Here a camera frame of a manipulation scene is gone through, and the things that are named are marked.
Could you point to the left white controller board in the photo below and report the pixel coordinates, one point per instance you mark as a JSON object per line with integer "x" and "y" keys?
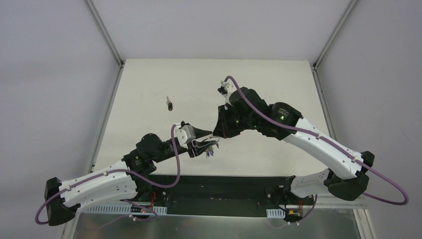
{"x": 117, "y": 209}

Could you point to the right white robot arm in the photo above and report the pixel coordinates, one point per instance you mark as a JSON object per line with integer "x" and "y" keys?
{"x": 344, "y": 177}

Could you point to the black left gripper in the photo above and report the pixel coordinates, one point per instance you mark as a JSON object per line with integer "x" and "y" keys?
{"x": 192, "y": 149}

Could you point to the aluminium frame post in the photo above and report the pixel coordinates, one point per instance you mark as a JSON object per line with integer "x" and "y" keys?
{"x": 98, "y": 21}
{"x": 346, "y": 14}

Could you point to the silver metal binder keyring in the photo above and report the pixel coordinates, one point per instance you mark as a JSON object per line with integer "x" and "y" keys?
{"x": 210, "y": 142}

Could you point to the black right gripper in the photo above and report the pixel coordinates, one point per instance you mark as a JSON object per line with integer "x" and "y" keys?
{"x": 220, "y": 121}

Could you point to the black metal base rail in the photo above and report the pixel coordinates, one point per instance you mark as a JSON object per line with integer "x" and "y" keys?
{"x": 222, "y": 196}

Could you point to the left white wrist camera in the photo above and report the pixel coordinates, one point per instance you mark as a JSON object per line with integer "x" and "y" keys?
{"x": 184, "y": 133}

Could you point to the key with black head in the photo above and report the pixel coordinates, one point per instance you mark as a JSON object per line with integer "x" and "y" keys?
{"x": 169, "y": 104}

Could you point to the white controller board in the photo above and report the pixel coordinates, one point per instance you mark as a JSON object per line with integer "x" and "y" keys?
{"x": 117, "y": 209}
{"x": 289, "y": 216}

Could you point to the right aluminium frame post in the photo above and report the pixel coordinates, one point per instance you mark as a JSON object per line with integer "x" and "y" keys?
{"x": 346, "y": 14}

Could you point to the left aluminium frame post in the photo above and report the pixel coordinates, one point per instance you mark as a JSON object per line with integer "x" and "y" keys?
{"x": 98, "y": 21}

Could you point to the right white controller board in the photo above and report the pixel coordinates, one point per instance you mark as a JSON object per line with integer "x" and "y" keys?
{"x": 289, "y": 216}

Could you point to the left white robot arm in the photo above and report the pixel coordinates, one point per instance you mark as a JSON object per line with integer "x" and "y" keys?
{"x": 127, "y": 178}

